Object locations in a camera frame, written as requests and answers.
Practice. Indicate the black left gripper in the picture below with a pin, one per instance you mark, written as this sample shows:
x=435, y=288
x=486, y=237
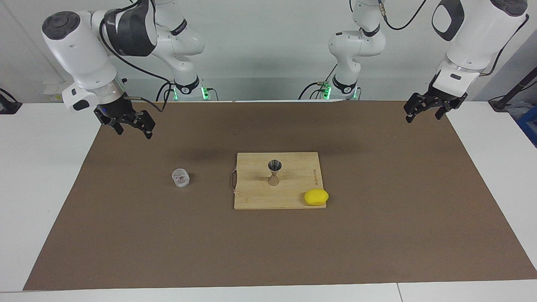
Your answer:
x=444, y=96

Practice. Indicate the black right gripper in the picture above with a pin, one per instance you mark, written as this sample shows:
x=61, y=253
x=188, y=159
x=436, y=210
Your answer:
x=115, y=112

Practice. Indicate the small clear glass cup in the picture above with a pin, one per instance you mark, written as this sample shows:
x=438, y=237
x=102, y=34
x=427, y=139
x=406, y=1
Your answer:
x=181, y=178

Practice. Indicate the metal double jigger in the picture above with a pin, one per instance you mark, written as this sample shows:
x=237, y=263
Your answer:
x=274, y=176

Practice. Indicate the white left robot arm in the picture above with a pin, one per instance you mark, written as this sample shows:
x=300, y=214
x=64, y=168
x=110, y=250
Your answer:
x=478, y=33

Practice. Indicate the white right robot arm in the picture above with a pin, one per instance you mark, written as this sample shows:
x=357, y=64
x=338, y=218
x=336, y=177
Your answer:
x=79, y=54

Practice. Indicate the black stand pole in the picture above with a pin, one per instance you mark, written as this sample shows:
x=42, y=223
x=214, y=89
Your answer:
x=501, y=102

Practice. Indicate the white plastic bag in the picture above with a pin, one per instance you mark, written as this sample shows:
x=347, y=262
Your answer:
x=520, y=110

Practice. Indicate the blue box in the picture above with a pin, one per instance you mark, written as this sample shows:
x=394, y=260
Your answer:
x=529, y=130

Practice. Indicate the brown table mat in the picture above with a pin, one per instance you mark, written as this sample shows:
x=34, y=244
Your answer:
x=168, y=243

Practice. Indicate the yellow lemon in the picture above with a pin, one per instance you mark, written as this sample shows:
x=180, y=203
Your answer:
x=316, y=197

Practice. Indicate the wooden cutting board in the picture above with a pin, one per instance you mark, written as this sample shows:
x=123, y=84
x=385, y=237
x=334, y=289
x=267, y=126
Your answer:
x=293, y=184

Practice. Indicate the white wall socket box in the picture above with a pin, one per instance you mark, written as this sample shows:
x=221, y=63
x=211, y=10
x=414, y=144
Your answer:
x=52, y=94

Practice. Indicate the black clamp mount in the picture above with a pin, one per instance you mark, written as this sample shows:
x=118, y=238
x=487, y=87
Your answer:
x=8, y=107

